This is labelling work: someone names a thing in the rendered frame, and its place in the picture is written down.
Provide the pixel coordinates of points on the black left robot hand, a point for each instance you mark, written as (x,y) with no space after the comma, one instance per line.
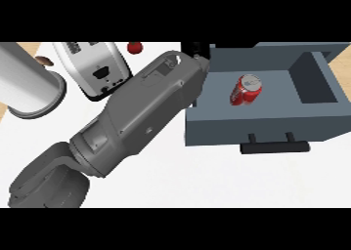
(196,49)

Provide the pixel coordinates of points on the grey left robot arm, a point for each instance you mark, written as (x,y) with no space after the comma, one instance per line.
(134,114)

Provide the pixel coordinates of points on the red soda can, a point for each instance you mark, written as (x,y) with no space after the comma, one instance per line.
(247,91)

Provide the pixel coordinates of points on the grey-blue open drawer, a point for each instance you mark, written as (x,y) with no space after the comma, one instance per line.
(279,84)

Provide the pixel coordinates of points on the grey-blue drawer front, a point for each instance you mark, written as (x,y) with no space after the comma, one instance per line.
(269,125)

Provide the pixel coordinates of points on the red fruit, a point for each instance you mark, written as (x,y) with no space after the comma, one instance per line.
(136,48)

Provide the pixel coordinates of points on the white and black appliance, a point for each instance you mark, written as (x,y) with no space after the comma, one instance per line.
(96,70)

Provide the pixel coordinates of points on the brown round object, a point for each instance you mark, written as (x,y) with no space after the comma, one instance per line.
(45,61)

